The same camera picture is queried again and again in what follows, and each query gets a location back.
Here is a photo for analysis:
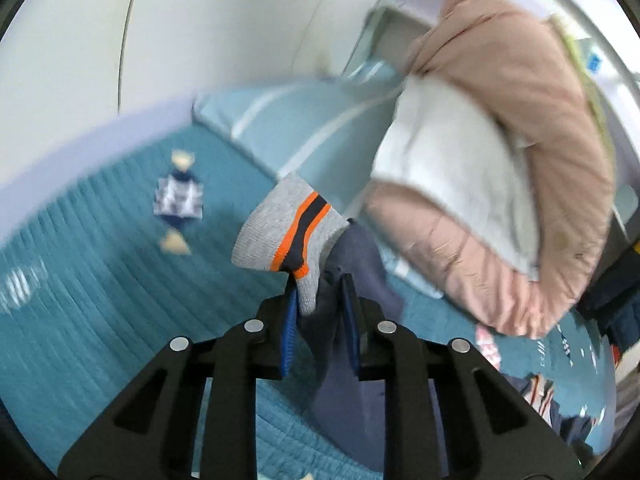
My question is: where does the navy yellow puffer jacket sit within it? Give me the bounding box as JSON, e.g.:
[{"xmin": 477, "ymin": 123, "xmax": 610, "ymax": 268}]
[{"xmin": 577, "ymin": 240, "xmax": 640, "ymax": 353}]

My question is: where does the grey navy sweatshirt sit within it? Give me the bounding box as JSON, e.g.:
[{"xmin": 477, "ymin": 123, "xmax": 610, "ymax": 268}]
[{"xmin": 230, "ymin": 171, "xmax": 601, "ymax": 480}]

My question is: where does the teal quilted bedspread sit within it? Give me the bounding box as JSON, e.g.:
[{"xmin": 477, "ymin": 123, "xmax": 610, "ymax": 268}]
[{"xmin": 1, "ymin": 126, "xmax": 615, "ymax": 479}]

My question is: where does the pink puffer jacket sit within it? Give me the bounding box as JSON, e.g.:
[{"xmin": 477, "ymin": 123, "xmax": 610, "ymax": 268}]
[{"xmin": 366, "ymin": 0, "xmax": 615, "ymax": 339}]

